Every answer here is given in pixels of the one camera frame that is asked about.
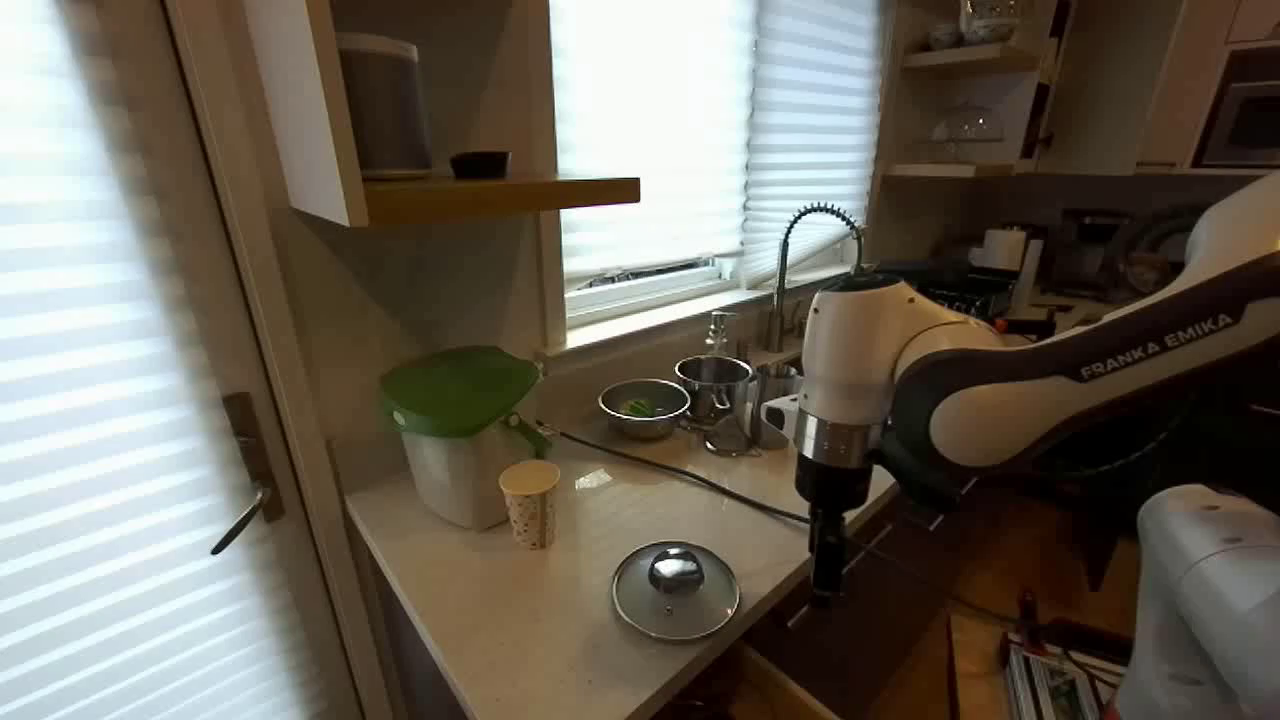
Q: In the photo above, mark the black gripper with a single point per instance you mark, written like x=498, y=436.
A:
x=832, y=488

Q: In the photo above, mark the round glass lid steel knob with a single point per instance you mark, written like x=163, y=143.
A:
x=674, y=588

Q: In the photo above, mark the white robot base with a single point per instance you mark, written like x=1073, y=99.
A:
x=1206, y=604

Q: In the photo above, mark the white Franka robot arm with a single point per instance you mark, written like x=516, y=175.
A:
x=1013, y=400

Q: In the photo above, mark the dark open drawer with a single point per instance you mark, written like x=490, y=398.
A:
x=867, y=615

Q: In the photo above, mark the white bin with green lid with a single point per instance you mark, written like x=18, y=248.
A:
x=458, y=429

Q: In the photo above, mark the steel pot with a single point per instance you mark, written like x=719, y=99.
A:
x=714, y=387

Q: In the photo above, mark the steel bowl with green food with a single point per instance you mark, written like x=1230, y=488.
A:
x=644, y=406

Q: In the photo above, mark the colourful papers stack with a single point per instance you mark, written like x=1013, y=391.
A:
x=1063, y=678

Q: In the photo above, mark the small soap bottle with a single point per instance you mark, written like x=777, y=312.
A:
x=719, y=330

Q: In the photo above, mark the beige paper cup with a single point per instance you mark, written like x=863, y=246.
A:
x=528, y=507

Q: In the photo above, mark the curved steel kitchen faucet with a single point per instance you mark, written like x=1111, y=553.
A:
x=789, y=260

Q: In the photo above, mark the white canister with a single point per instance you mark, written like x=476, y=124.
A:
x=1003, y=248

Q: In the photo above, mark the white window blind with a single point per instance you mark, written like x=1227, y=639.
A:
x=721, y=133

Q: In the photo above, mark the glass dome dish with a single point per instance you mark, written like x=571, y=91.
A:
x=966, y=129

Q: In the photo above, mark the small black bowl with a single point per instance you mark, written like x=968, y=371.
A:
x=476, y=164

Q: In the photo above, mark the glassware on shelf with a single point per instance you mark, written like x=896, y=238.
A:
x=985, y=20

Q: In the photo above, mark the built-in microwave oven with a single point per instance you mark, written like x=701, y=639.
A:
x=1240, y=123

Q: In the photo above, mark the grey cylindrical container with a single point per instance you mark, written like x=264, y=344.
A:
x=386, y=106

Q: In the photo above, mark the wooden wall shelf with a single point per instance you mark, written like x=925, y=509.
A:
x=494, y=198

